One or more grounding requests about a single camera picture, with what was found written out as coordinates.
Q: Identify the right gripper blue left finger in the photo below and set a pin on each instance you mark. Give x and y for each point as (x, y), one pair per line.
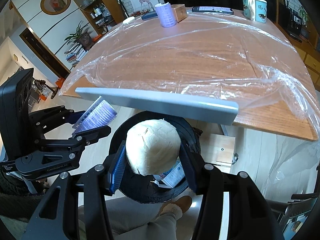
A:
(56, 217)

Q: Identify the brown cardboard box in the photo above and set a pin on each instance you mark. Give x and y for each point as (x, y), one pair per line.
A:
(179, 11)

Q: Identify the blue white medicine box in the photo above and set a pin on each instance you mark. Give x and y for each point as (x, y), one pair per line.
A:
(171, 178)

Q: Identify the brown slipper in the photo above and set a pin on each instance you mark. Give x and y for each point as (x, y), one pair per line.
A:
(177, 208)

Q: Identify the potted plant on books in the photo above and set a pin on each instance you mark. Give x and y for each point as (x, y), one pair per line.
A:
(81, 36)

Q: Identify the clear plastic table cover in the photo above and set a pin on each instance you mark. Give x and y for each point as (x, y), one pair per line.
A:
(218, 56)

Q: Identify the white oval mouse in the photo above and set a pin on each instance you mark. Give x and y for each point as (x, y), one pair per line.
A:
(129, 20)

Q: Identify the wooden drawer cabinet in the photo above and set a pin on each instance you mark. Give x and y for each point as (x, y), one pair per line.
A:
(308, 54)

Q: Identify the dark blue case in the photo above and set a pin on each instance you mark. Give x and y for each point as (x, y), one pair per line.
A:
(149, 15)

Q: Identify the black coffee machine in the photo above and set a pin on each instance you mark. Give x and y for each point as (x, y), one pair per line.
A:
(289, 20)

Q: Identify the blue butterfly ceramic mug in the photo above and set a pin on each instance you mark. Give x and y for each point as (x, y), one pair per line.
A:
(255, 10)

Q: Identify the black smartphone lit screen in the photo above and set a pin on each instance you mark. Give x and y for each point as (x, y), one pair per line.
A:
(221, 10)

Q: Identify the green potted plant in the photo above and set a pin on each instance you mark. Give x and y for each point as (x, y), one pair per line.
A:
(305, 29)

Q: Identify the round framed wall picture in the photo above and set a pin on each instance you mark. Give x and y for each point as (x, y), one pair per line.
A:
(54, 7)

